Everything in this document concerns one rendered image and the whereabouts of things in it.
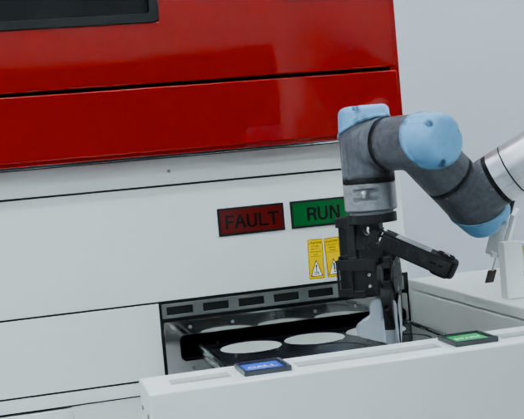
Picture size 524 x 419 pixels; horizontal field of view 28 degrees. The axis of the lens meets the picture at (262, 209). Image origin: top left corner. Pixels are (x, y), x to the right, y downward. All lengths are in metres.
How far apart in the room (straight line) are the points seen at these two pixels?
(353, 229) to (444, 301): 0.31
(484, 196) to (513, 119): 2.21
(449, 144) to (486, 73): 2.23
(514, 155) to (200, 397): 0.55
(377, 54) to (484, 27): 1.82
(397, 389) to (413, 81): 2.35
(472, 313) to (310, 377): 0.51
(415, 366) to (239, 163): 0.68
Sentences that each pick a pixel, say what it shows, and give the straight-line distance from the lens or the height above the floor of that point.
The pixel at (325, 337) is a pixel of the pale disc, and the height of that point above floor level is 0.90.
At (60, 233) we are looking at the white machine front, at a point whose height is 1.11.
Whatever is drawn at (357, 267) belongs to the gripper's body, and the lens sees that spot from 1.48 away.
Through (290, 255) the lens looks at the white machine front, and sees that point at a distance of 1.82.
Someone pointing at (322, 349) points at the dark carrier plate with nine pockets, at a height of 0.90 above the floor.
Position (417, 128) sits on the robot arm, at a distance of 1.37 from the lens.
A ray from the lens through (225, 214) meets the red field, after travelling 1.79.
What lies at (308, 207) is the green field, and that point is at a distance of 1.83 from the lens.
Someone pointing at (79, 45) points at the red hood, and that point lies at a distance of 1.72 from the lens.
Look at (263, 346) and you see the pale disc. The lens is 1.71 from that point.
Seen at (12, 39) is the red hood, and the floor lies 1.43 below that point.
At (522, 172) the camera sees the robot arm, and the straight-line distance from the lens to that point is 1.44.
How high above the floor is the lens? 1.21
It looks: 3 degrees down
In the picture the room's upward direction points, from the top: 5 degrees counter-clockwise
